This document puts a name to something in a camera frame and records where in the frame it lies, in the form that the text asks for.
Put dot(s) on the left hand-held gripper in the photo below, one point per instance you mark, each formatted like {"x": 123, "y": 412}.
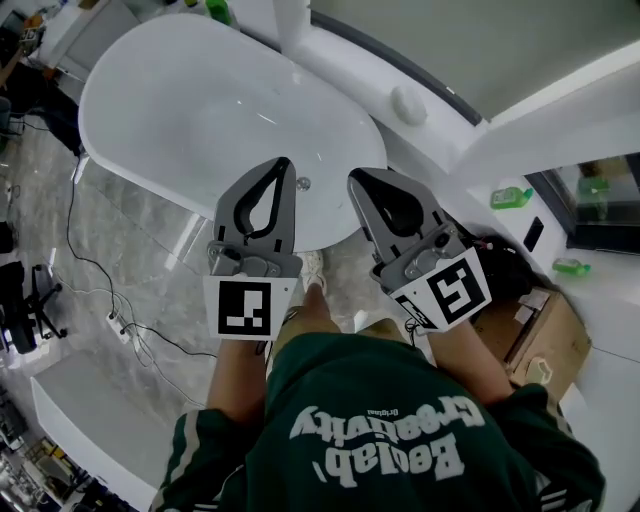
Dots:
{"x": 245, "y": 310}

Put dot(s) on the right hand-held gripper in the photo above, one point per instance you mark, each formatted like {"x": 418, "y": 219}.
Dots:
{"x": 455, "y": 290}

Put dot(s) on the chrome bathtub drain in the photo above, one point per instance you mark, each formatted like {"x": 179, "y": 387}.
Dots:
{"x": 303, "y": 184}

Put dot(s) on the person's left forearm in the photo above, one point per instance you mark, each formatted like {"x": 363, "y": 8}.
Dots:
{"x": 235, "y": 380}

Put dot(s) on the person's right forearm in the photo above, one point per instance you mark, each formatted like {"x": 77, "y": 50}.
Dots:
{"x": 465, "y": 360}

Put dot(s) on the white bathtub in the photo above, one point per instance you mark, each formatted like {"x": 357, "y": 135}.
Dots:
{"x": 200, "y": 100}

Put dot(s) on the white sneaker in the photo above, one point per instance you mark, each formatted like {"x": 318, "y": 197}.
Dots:
{"x": 312, "y": 265}

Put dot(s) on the person's leg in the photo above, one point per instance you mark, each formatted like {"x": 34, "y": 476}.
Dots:
{"x": 316, "y": 305}

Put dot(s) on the green plastic bottle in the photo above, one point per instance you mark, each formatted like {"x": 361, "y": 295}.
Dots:
{"x": 507, "y": 197}
{"x": 570, "y": 266}
{"x": 219, "y": 10}

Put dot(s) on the white round lid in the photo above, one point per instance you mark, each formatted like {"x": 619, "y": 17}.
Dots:
{"x": 407, "y": 105}

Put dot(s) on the black equipment pack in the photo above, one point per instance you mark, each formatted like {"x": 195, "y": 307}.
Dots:
{"x": 505, "y": 270}

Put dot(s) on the tan shorts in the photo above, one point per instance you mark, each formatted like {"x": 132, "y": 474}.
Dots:
{"x": 310, "y": 330}

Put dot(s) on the black rectangular device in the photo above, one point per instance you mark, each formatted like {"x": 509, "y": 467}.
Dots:
{"x": 534, "y": 232}

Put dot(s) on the black framed window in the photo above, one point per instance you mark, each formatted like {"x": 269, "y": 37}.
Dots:
{"x": 440, "y": 84}
{"x": 600, "y": 200}

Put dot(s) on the green printed T-shirt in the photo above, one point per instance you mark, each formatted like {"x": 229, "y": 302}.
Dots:
{"x": 350, "y": 380}

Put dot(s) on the white power strip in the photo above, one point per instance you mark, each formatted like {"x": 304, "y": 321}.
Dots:
{"x": 119, "y": 327}

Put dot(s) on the cardboard box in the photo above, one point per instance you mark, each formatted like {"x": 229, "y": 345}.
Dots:
{"x": 545, "y": 340}

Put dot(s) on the black office chair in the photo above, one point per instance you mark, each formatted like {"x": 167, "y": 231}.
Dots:
{"x": 25, "y": 300}

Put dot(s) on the white cabinet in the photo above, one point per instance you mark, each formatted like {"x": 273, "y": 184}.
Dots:
{"x": 95, "y": 35}

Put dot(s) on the cluttered equipment desk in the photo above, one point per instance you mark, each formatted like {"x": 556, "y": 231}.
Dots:
{"x": 20, "y": 45}

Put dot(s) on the cluttered equipment shelf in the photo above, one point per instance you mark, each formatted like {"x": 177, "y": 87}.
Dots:
{"x": 45, "y": 465}

